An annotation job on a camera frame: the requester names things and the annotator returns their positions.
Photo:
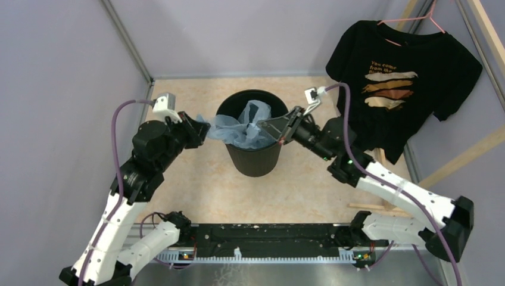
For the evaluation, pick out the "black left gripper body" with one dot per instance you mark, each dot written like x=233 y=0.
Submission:
x=183 y=133

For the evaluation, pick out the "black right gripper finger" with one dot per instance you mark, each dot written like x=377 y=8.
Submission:
x=284 y=120
x=275 y=128

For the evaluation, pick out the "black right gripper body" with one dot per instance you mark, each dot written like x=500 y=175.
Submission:
x=298 y=128

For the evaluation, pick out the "light blue plastic trash bag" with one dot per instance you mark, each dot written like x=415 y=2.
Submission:
x=237 y=124

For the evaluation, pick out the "black plastic trash bin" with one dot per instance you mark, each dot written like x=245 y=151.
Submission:
x=253 y=162

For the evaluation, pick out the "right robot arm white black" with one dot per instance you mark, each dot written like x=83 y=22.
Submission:
x=441 y=224

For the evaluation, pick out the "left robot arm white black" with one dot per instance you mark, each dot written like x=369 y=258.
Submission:
x=155 y=146

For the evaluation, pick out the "black printed t-shirt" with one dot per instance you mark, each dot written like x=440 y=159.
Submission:
x=397 y=80

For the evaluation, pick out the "wooden stick on floor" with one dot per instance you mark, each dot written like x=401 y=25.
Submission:
x=381 y=209

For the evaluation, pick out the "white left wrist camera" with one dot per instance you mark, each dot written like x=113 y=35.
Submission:
x=164 y=107

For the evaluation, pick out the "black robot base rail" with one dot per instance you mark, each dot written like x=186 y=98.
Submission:
x=281 y=243

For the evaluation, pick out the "wooden frame bar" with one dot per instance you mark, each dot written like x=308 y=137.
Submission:
x=485 y=145

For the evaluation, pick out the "pink wire clothes hanger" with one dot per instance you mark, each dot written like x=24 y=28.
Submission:
x=414 y=14

